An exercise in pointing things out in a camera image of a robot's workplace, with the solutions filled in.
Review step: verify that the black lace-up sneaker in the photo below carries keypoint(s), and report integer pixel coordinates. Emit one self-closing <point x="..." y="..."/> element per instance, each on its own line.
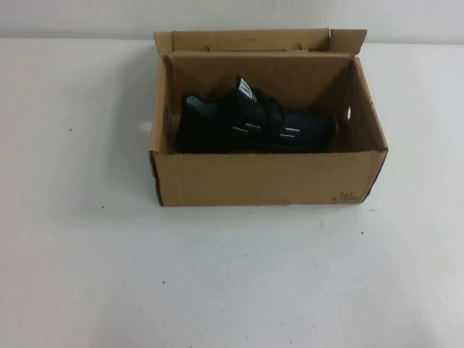
<point x="217" y="123"/>

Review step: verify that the brown cardboard shoe box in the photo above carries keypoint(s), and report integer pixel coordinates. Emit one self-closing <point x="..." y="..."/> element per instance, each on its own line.
<point x="253" y="181"/>

